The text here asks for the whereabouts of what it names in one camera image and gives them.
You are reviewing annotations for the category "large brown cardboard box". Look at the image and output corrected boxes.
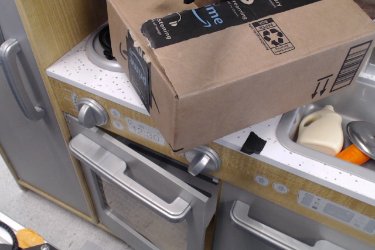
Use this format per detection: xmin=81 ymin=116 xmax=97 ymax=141
xmin=107 ymin=0 xmax=374 ymax=153

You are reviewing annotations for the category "silver stove burner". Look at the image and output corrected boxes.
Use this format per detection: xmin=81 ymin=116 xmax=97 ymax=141
xmin=86 ymin=23 xmax=123 ymax=73

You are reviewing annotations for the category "left silver oven knob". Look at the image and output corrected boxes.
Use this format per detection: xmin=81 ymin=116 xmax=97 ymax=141
xmin=77 ymin=98 xmax=109 ymax=129

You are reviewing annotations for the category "silver oven knob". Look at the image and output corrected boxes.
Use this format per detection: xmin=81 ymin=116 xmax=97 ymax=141
xmin=77 ymin=98 xmax=109 ymax=129
xmin=185 ymin=145 xmax=221 ymax=176

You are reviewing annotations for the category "black tape scrap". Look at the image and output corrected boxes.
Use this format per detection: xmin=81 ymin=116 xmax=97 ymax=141
xmin=240 ymin=132 xmax=267 ymax=155

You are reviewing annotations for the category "right silver oven knob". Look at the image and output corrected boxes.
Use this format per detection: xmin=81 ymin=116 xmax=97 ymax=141
xmin=185 ymin=145 xmax=221 ymax=176

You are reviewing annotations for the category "cream toy detergent bottle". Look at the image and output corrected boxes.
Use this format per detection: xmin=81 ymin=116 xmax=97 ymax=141
xmin=296 ymin=105 xmax=344 ymax=156

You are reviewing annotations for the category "silver toy sink basin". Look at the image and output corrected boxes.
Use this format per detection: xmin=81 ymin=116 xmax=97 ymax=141
xmin=277 ymin=73 xmax=374 ymax=181

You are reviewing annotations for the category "grey toy fridge door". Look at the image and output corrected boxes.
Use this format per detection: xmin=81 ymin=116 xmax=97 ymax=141
xmin=1 ymin=0 xmax=91 ymax=218

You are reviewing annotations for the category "grey toy oven door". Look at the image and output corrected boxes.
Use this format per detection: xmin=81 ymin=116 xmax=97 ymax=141
xmin=69 ymin=130 xmax=220 ymax=249

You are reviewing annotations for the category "silver toy pot lid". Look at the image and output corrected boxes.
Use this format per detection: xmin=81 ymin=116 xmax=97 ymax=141
xmin=347 ymin=121 xmax=374 ymax=159

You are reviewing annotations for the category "toy kitchen counter unit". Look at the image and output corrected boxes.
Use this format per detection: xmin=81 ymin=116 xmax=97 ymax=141
xmin=46 ymin=23 xmax=375 ymax=250

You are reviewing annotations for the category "orange toy carrot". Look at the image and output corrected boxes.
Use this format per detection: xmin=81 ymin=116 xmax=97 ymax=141
xmin=336 ymin=144 xmax=370 ymax=165

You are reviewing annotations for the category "grey dishwasher door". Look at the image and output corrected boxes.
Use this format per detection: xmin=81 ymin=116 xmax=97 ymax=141
xmin=213 ymin=183 xmax=374 ymax=249

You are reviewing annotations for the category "orange object at floor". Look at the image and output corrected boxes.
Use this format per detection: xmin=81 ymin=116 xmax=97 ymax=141
xmin=16 ymin=228 xmax=45 ymax=249

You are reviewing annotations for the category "grey fridge door handle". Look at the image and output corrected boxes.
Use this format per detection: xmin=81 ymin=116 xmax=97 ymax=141
xmin=1 ymin=38 xmax=46 ymax=122

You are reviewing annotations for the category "grey oven door handle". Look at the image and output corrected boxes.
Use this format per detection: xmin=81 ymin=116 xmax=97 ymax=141
xmin=69 ymin=133 xmax=192 ymax=223

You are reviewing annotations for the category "grey dishwasher handle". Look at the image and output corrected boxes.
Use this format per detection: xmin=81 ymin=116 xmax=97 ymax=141
xmin=230 ymin=200 xmax=344 ymax=250

